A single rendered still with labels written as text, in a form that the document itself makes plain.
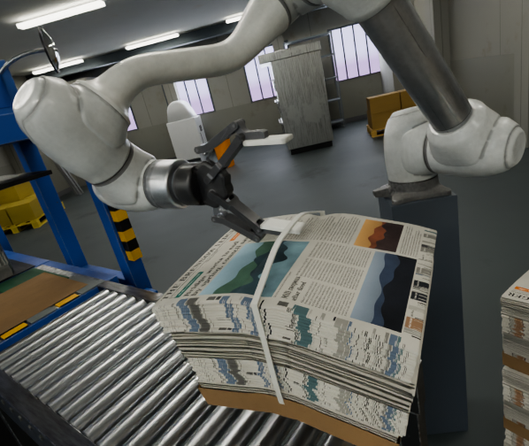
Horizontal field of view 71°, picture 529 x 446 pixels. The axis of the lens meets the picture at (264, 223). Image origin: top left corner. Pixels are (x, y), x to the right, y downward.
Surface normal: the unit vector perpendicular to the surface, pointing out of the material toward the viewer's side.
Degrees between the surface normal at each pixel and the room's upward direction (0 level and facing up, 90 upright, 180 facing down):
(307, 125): 90
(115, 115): 106
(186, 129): 90
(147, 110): 90
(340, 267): 15
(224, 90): 90
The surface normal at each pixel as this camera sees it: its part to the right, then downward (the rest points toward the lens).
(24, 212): 0.18, 0.30
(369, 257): -0.09, -0.88
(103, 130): 0.80, 0.23
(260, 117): -0.06, 0.36
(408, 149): -0.79, 0.28
